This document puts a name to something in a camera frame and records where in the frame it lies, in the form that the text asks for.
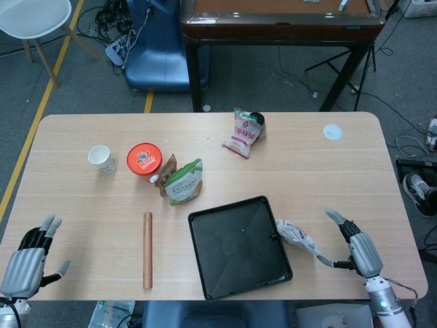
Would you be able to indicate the green white corn starch pouch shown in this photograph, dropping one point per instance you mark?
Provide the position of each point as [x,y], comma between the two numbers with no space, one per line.
[182,186]

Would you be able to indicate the white chair with wooden legs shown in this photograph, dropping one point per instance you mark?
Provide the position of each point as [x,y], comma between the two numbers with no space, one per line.
[30,17]

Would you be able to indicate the wooden rolling pin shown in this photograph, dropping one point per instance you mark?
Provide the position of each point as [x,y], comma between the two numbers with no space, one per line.
[147,249]

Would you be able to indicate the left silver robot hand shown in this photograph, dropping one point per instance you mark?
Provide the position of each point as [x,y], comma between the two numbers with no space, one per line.
[24,270]

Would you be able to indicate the brown spout pouch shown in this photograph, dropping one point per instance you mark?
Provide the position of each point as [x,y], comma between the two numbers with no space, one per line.
[167,171]

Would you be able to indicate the white paper cup stack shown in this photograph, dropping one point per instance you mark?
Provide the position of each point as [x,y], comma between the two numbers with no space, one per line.
[99,157]

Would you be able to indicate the black tripod stand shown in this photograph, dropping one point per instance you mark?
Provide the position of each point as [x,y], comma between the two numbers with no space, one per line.
[367,61]

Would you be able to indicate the clear plastic bottle pack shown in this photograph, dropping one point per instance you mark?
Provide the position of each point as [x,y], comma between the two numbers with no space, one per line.
[111,314]

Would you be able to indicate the black plastic tray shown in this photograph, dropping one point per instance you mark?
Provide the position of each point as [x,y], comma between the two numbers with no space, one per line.
[239,249]

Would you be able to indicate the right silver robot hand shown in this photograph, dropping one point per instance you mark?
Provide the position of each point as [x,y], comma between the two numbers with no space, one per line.
[365,253]

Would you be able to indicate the grey black sneaker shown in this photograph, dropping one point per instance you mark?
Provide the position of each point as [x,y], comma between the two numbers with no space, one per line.
[420,194]

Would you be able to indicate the black flat floor device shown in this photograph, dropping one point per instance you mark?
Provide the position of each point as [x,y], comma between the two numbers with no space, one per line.
[416,166]

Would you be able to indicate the white round grommet cap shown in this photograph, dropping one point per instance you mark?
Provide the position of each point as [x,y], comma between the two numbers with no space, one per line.
[333,132]

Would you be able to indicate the white cardboard box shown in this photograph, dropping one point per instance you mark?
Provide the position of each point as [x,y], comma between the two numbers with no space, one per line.
[327,317]

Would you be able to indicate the white power strip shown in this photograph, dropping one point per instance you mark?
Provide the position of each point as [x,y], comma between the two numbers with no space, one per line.
[117,51]

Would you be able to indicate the dark wood mahjong table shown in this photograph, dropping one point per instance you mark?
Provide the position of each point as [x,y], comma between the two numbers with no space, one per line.
[273,30]

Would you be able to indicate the clear white powder bag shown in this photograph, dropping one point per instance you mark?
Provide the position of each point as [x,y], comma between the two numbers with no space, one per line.
[297,235]

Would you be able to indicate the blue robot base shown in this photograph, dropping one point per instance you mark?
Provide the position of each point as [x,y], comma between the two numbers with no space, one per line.
[160,58]

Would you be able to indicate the orange tub with lid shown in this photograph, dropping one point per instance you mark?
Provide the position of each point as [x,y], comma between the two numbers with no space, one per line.
[143,159]

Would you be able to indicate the red white sugar bag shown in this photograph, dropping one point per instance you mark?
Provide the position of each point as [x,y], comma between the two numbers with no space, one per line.
[240,136]

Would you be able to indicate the jar with black lid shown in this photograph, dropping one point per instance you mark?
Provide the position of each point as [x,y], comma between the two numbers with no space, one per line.
[261,126]

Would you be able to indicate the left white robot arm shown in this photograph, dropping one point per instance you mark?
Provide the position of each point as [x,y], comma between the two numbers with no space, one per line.
[10,312]

